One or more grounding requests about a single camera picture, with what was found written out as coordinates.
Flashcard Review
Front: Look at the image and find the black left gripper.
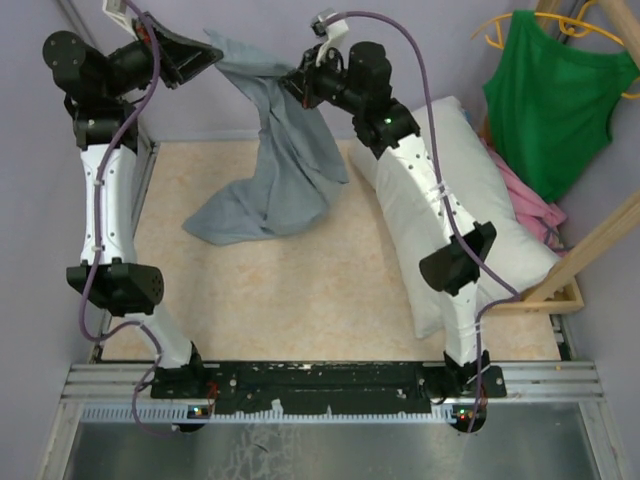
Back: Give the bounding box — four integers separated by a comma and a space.
104, 10, 225, 99

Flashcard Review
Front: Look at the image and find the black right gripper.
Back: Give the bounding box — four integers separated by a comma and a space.
276, 46, 361, 118

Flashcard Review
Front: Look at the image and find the grey-blue pillowcase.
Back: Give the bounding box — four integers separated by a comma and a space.
182, 29, 349, 246

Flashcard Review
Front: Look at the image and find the white pillow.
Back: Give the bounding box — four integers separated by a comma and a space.
349, 96, 559, 338

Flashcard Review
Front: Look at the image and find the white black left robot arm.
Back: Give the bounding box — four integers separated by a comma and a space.
42, 10, 223, 397

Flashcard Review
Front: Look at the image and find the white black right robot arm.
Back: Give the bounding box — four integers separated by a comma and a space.
281, 42, 497, 396

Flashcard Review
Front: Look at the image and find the green tank top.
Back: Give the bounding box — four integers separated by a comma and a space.
483, 10, 639, 203

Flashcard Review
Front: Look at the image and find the yellow plastic hanger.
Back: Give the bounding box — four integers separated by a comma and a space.
470, 0, 640, 99

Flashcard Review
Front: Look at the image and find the pink shirt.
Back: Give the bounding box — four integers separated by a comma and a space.
488, 148, 567, 245

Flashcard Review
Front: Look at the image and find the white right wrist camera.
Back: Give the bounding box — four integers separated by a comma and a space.
310, 9, 349, 67

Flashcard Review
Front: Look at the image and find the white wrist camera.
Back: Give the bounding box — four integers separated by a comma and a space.
310, 9, 349, 67
102, 0, 134, 35

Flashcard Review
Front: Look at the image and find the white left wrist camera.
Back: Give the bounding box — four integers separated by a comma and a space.
102, 0, 134, 35

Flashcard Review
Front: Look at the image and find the wooden clothes rack frame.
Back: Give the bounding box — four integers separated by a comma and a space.
491, 1, 639, 315

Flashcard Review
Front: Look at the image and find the white slotted cable duct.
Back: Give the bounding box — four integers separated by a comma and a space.
80, 401, 473, 426

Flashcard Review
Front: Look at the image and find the aluminium rail frame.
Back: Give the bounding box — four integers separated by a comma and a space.
39, 144, 621, 480

